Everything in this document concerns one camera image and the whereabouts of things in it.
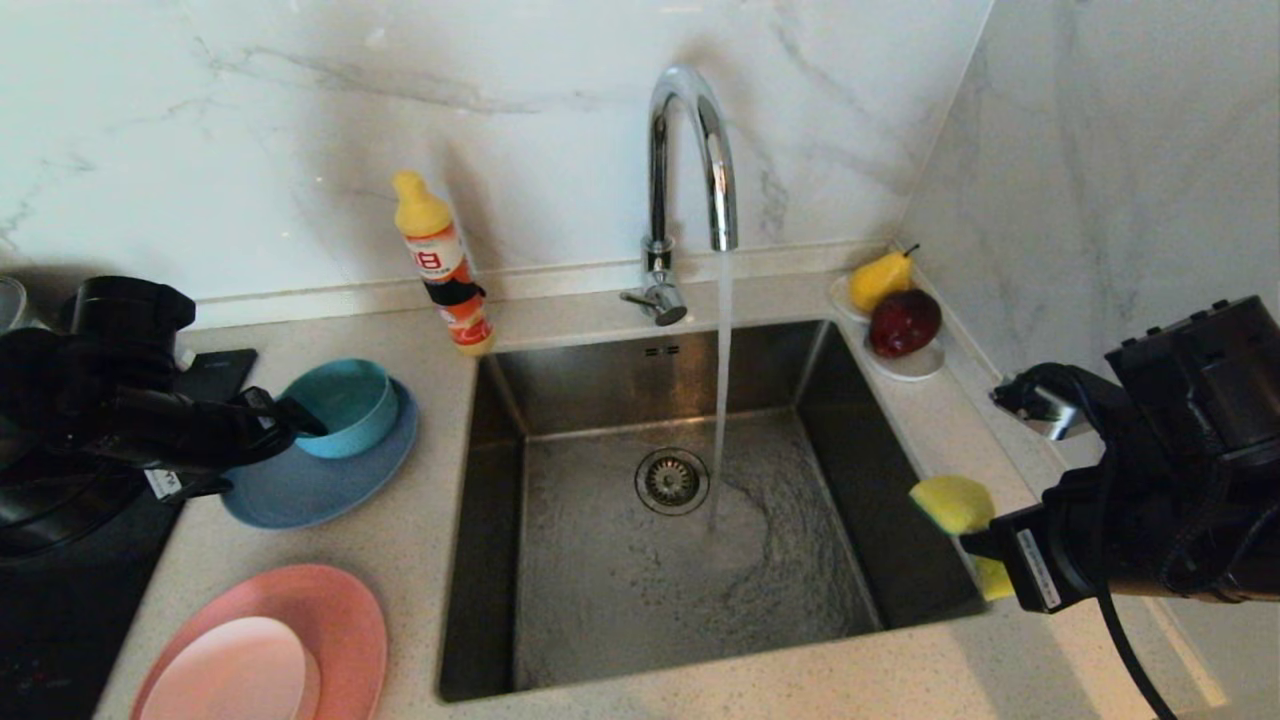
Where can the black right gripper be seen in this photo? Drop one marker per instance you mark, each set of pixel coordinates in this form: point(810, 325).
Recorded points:
point(1180, 400)

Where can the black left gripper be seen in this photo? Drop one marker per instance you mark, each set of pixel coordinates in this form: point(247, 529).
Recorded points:
point(150, 420)

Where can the yellow fish-shaped sponge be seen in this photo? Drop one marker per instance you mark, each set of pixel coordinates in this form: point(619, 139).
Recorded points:
point(955, 500)

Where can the teal bowl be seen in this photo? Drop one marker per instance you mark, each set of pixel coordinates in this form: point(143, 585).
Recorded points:
point(360, 410)

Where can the yellow-capped dish soap bottle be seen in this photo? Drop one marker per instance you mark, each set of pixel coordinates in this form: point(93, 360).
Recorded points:
point(440, 258)

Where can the stainless steel sink basin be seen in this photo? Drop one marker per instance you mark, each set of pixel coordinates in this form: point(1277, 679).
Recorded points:
point(600, 600)

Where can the blue plate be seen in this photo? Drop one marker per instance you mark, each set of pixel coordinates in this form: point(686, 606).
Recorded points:
point(320, 490)

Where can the small white fruit dish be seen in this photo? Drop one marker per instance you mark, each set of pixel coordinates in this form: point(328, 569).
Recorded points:
point(912, 369)

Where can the large pink plate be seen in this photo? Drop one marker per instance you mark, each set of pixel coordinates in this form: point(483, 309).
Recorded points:
point(345, 620)

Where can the dark red apple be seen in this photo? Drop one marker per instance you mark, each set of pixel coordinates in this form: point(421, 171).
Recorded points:
point(904, 324)

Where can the black frying pan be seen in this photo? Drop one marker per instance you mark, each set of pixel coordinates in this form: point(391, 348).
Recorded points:
point(40, 520)

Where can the small pale pink plate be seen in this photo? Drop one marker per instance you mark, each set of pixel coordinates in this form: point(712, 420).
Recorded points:
point(235, 675)

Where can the yellow pear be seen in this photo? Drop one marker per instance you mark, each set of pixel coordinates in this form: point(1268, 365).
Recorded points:
point(878, 281)

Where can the black induction cooktop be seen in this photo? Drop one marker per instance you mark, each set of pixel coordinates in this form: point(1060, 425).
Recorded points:
point(70, 640)

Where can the running tap water stream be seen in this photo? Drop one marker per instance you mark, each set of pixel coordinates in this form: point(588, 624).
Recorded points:
point(722, 350)

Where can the round metal drain strainer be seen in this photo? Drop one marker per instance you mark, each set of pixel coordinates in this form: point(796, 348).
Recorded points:
point(668, 482)

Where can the chrome gooseneck faucet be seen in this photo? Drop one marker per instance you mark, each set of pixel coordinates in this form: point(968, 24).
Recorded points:
point(657, 200)

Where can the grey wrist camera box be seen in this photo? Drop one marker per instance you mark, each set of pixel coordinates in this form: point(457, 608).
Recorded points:
point(1040, 412)

